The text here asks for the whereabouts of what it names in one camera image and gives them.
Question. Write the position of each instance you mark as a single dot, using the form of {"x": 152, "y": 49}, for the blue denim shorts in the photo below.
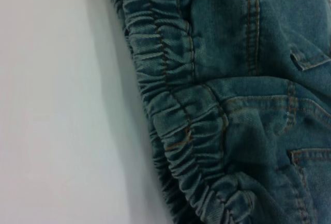
{"x": 232, "y": 105}

